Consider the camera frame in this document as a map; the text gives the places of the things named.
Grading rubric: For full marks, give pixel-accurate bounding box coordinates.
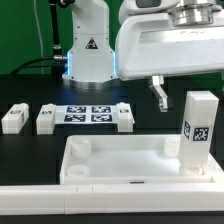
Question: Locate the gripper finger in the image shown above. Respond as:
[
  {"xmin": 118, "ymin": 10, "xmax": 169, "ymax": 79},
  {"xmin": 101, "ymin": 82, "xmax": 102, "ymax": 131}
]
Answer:
[{"xmin": 149, "ymin": 76, "xmax": 168, "ymax": 112}]

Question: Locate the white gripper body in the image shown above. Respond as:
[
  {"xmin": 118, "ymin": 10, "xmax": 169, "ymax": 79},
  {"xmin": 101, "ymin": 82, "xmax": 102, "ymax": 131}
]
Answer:
[{"xmin": 115, "ymin": 13, "xmax": 224, "ymax": 80}]

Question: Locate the white desk top tray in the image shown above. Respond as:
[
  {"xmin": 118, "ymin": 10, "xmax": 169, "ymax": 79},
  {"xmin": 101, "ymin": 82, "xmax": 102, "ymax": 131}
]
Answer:
[{"xmin": 60, "ymin": 135, "xmax": 224, "ymax": 185}]

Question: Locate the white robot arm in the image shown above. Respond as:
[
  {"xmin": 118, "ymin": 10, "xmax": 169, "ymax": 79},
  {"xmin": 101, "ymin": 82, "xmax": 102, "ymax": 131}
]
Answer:
[{"xmin": 63, "ymin": 0, "xmax": 224, "ymax": 112}]

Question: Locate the fiducial marker sheet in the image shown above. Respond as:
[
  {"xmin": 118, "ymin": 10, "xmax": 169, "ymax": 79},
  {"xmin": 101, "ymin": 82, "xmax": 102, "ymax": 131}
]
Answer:
[{"xmin": 55, "ymin": 105, "xmax": 117, "ymax": 124}]

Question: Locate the white L-shaped obstacle fence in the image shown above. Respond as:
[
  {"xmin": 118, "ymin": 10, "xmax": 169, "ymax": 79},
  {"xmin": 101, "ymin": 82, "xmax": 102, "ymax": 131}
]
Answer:
[{"xmin": 0, "ymin": 156, "xmax": 224, "ymax": 216}]

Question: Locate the black cable bundle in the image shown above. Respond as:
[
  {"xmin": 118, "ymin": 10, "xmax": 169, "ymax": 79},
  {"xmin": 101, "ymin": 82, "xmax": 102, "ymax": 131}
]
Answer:
[{"xmin": 9, "ymin": 0, "xmax": 69, "ymax": 76}]

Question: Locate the white hanging cable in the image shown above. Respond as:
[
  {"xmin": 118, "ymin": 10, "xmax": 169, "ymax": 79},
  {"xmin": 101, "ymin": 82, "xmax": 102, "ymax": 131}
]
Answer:
[{"xmin": 33, "ymin": 0, "xmax": 45, "ymax": 75}]

